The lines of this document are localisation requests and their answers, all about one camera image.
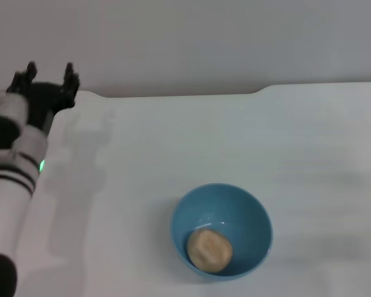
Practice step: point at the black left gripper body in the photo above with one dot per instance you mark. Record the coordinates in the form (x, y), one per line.
(48, 99)

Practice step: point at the beige egg yolk pastry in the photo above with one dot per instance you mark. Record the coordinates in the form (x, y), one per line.
(209, 250)

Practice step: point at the blue bowl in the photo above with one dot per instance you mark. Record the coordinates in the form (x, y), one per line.
(250, 222)

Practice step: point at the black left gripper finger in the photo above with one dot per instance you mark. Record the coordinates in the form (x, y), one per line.
(71, 82)
(23, 77)

